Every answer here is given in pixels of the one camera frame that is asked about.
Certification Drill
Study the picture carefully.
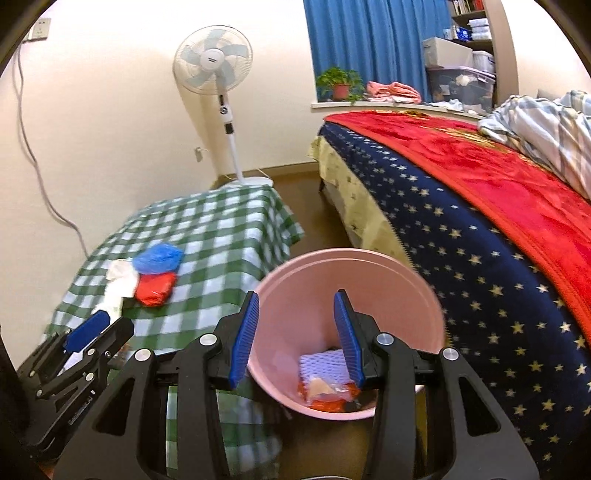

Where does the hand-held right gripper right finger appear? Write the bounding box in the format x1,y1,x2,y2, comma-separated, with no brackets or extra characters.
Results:
333,289,541,480

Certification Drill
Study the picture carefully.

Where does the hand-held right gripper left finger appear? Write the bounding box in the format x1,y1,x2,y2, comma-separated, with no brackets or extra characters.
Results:
53,291,262,480

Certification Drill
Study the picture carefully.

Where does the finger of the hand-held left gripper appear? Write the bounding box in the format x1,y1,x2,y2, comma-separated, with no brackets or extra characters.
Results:
34,316,134,400
32,310,112,374

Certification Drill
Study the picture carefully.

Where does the purple foam net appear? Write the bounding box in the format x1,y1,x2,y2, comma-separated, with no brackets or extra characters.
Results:
299,348,354,386

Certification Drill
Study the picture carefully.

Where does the clear plastic bag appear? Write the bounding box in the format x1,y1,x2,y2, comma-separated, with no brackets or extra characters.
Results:
307,376,356,400

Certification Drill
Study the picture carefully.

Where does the pink trash bin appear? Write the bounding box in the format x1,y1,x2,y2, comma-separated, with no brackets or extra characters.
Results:
247,248,448,421

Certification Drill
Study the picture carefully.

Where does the orange plastic bag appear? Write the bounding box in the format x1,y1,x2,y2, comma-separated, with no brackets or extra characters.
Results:
298,378,361,413

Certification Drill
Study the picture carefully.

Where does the red plastic bag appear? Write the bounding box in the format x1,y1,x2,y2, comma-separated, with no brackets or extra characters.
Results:
135,271,177,308

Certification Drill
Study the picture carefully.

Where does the blue plastic bag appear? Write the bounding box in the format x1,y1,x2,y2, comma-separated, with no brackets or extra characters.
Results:
132,242,185,275

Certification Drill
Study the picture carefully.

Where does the green checked tablecloth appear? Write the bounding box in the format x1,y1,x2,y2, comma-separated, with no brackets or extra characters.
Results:
44,182,305,480

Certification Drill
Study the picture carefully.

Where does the bed with starry blanket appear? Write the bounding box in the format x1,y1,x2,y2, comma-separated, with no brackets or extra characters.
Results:
318,122,591,472

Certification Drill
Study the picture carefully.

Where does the yellow bed sheet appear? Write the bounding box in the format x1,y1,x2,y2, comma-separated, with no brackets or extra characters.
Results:
309,135,411,268

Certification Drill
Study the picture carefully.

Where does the red blanket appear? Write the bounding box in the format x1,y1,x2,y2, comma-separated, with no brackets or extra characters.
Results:
322,110,591,349

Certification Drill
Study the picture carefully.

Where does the potted green plant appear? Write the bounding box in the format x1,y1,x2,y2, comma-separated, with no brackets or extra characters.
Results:
316,67,365,103

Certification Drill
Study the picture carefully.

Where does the pink cloth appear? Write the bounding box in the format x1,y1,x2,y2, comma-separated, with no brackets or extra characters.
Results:
366,80,422,104

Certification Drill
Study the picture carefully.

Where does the clear storage bin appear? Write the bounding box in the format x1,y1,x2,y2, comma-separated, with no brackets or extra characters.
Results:
425,65,497,114

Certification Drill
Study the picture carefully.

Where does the white standing fan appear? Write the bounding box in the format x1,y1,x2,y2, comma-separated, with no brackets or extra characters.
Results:
172,25,275,188

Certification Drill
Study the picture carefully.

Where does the striped quilt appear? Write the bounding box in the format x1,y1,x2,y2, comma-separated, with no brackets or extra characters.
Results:
478,90,591,201

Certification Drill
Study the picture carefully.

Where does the blue curtain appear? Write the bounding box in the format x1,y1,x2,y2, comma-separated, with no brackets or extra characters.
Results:
302,0,455,104

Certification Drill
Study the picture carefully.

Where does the grey storage box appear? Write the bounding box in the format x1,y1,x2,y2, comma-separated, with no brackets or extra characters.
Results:
421,37,474,70

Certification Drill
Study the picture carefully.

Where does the small white container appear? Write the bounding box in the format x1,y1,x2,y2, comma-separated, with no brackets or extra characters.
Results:
472,50,496,75

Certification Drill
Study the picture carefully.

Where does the bookshelf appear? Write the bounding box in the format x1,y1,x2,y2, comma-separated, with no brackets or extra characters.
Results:
448,0,497,51

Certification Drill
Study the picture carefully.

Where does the grey wall cable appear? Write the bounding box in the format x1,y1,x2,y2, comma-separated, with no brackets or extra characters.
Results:
16,41,90,259

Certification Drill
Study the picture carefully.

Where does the white wall outlet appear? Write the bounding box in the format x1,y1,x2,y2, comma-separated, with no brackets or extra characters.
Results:
25,17,51,42

